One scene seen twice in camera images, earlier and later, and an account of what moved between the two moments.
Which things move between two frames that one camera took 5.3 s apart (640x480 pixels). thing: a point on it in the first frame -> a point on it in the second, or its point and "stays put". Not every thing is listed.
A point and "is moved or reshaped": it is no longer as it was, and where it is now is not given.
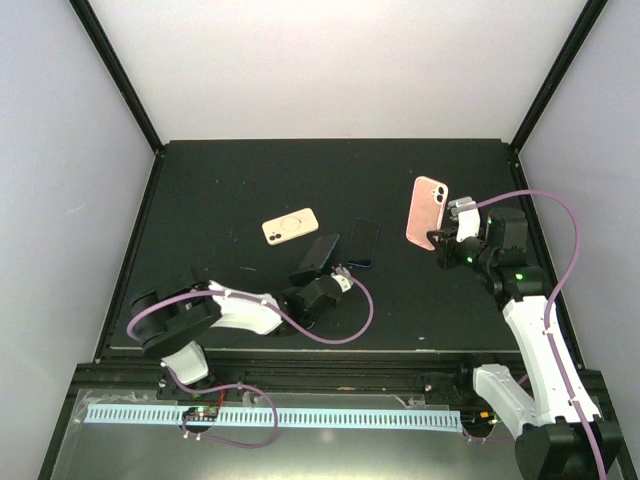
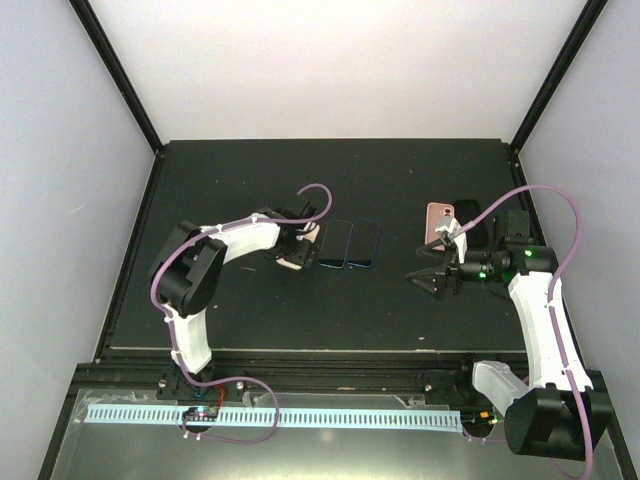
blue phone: x=363 y=242 stays put
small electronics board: x=201 y=413 stays put
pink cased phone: x=427 y=208 is moved or reshaped
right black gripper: x=445 y=247 -> x=441 y=279
